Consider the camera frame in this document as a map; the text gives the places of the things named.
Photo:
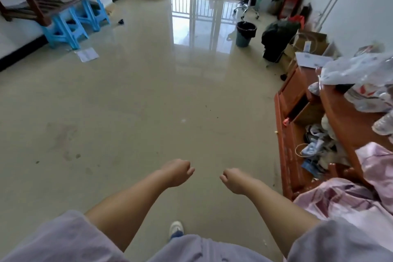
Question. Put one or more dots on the clear plastic bag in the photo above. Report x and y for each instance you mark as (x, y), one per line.
(353, 68)

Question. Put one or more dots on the white red-printed plastic bag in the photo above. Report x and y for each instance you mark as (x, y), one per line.
(368, 97)

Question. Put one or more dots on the person's left forearm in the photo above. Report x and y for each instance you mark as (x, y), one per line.
(129, 206)

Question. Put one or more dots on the orange-brown wooden cabinet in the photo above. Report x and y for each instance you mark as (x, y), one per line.
(347, 123)

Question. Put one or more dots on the white paper sheet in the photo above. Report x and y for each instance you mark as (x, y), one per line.
(87, 54)

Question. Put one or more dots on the white envelope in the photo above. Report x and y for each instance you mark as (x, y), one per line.
(313, 59)

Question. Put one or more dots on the person's left hand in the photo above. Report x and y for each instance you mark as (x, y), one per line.
(175, 174)

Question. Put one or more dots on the red metal frame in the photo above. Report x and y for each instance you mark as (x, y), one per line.
(290, 5)

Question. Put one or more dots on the person's right fingers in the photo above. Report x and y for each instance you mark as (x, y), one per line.
(225, 175)

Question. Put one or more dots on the person's left fingers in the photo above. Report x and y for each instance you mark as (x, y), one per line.
(188, 169)

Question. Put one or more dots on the clear plastic bottle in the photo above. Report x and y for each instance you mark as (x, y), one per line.
(385, 123)

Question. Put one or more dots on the person's right hand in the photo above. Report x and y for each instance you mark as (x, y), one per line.
(236, 182)

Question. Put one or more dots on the brown cardboard box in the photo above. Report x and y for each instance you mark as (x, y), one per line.
(316, 40)

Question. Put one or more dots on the pink patterned cloth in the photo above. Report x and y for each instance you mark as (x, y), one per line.
(344, 200)

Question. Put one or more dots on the dark bin with black liner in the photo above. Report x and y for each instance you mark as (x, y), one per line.
(245, 36)

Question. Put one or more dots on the blue packet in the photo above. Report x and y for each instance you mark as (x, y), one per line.
(310, 167)

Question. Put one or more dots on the red bag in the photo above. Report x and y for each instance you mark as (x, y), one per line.
(297, 21)

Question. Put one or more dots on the person's pale lilac shirt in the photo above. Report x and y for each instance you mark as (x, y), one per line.
(61, 240)

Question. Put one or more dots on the blue plastic stool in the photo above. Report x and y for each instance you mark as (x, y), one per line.
(95, 14)
(66, 30)

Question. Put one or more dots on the person's white shoe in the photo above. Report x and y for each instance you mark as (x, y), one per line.
(176, 228)

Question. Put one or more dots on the black garbage bag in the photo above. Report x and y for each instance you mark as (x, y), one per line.
(278, 40)

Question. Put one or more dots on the person's right forearm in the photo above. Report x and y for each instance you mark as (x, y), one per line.
(276, 212)

